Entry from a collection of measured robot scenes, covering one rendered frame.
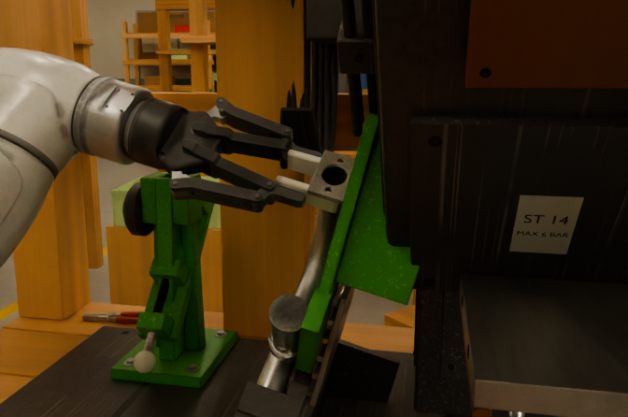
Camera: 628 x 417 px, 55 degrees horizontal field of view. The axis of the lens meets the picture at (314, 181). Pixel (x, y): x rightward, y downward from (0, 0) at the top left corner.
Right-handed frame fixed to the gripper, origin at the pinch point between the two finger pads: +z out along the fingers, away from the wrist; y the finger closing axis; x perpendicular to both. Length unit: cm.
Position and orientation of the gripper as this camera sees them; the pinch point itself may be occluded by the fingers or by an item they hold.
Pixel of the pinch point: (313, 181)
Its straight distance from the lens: 63.9
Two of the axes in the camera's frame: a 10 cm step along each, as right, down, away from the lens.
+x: -0.4, 5.5, 8.4
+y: 3.2, -7.9, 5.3
